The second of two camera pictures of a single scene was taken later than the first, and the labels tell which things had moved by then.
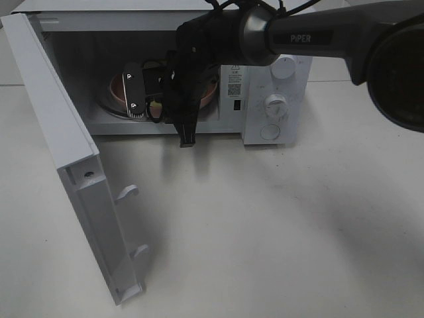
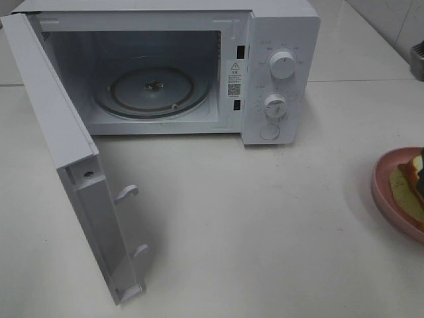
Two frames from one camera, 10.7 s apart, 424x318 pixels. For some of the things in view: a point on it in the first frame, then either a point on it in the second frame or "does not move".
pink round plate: x=208 y=89 → x=385 y=196
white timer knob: x=275 y=105 does not move
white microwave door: x=95 y=203 does not move
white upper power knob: x=284 y=66 does not move
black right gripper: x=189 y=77 → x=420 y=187
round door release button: x=269 y=132 does not move
